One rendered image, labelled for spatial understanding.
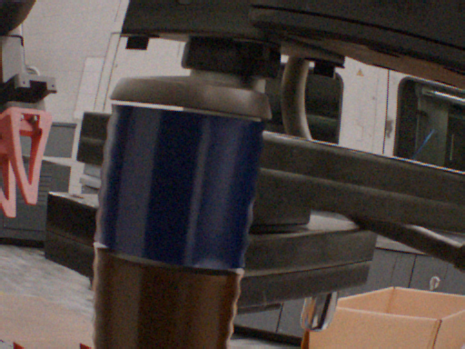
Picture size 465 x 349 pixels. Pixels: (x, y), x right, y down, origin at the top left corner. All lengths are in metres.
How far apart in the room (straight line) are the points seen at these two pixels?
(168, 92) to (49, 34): 9.81
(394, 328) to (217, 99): 2.63
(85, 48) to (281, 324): 4.41
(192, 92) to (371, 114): 5.36
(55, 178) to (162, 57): 1.89
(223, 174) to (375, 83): 5.36
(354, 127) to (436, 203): 5.20
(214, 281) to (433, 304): 3.16
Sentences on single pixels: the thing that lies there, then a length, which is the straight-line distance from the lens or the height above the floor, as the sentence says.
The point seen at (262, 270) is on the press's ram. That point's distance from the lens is 0.52.
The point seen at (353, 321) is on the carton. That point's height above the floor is 0.69.
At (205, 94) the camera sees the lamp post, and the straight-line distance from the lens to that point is 0.26.
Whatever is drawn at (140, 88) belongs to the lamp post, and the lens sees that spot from 0.26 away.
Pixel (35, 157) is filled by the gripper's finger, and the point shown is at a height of 1.14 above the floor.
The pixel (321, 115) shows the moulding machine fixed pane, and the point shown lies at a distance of 5.78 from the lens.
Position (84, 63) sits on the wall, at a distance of 9.55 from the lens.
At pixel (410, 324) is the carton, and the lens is 2.85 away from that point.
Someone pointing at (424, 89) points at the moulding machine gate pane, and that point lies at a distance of 5.42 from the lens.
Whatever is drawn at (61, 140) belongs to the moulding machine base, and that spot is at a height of 0.84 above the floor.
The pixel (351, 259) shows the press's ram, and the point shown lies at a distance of 0.61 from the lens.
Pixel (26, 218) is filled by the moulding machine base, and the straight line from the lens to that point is 7.76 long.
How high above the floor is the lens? 1.19
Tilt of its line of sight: 3 degrees down
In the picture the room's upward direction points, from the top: 9 degrees clockwise
